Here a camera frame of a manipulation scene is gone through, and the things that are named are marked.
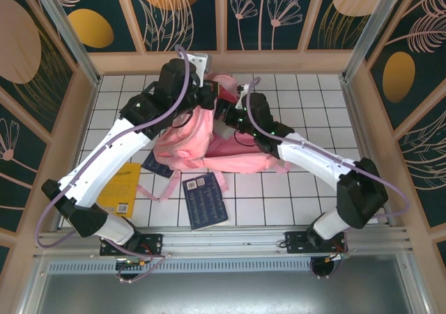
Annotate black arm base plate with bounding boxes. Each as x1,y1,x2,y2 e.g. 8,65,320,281
100,233,164,257
284,230,349,255

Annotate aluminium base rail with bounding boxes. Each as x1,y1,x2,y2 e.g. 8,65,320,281
33,225,414,259

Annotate slotted metal vent strip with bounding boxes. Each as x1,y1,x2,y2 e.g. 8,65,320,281
47,260,407,274

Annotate pink school backpack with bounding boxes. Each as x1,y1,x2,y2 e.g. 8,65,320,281
135,72,290,202

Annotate yellow book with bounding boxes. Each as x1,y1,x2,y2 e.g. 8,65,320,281
95,162,142,220

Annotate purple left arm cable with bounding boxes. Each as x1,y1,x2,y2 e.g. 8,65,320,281
34,44,168,283

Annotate aluminium corner post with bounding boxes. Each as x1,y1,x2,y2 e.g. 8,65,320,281
27,0,102,85
343,0,408,81

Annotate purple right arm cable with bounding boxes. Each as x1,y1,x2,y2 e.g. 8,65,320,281
243,77,410,280

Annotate grey metal sheet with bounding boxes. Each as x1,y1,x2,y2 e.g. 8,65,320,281
20,272,429,314

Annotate dark blue book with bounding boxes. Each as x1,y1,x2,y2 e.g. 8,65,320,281
182,173,230,231
141,150,174,180

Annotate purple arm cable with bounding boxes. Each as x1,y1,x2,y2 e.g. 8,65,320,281
243,77,410,280
34,44,168,283

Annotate black base electronics module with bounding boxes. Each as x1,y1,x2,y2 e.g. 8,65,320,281
309,251,350,280
114,257,151,276

